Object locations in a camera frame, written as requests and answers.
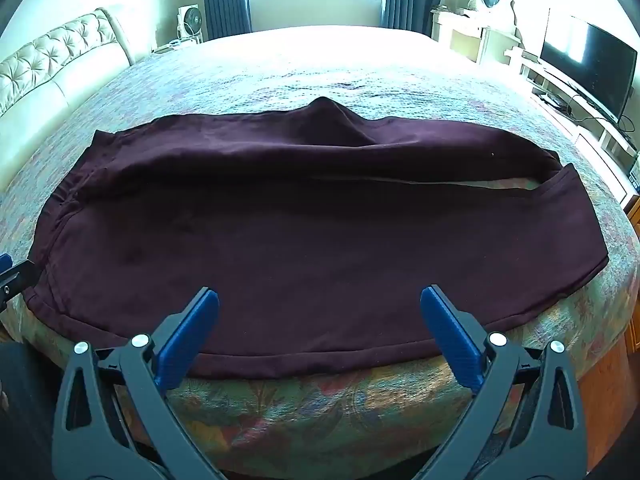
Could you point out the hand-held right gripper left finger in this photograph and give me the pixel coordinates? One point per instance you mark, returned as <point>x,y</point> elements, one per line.
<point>185,345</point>

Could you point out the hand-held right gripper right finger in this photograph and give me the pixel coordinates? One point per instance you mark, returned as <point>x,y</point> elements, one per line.
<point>450,335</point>

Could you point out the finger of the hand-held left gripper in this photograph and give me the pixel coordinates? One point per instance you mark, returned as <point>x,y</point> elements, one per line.
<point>15,280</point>

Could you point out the maroon pants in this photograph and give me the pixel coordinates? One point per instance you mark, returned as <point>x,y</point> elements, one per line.
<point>310,240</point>

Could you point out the orange wooden cabinet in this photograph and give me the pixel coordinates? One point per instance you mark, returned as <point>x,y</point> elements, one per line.
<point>634,270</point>

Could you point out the cream tufted headboard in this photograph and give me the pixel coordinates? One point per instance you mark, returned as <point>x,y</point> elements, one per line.
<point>55,70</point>

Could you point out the white television stand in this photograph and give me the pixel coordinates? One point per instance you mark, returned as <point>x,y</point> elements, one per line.
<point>595,130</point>

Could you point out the black flat television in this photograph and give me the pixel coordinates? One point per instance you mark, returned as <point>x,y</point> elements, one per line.
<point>590,70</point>

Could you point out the white dresser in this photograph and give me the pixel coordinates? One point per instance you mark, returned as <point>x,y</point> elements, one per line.
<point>465,35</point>

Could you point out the floral bedspread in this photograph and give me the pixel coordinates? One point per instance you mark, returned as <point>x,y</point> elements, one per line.
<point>300,65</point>

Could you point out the white box fan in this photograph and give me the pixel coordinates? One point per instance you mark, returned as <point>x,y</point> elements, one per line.
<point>190,22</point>

